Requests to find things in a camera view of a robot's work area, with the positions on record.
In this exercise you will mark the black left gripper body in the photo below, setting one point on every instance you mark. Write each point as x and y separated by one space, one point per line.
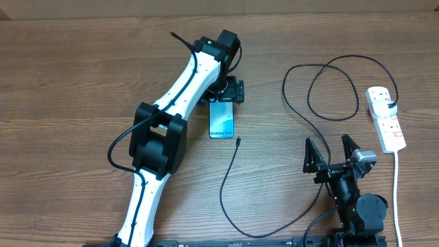
232 90

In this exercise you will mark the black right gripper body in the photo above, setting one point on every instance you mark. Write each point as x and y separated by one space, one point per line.
328 173

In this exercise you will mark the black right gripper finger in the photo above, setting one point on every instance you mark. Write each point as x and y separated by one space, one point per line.
349 146
313 158

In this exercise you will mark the Samsung Galaxy smartphone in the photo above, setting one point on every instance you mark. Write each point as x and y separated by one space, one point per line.
221 120

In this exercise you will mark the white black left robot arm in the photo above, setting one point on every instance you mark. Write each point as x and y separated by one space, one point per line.
159 132

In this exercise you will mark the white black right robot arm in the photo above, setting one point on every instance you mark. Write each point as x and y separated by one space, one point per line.
361 215

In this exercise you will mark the white charger plug adapter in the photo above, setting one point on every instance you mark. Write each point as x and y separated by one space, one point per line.
382 108

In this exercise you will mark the white power strip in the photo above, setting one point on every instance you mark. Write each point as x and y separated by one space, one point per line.
388 128

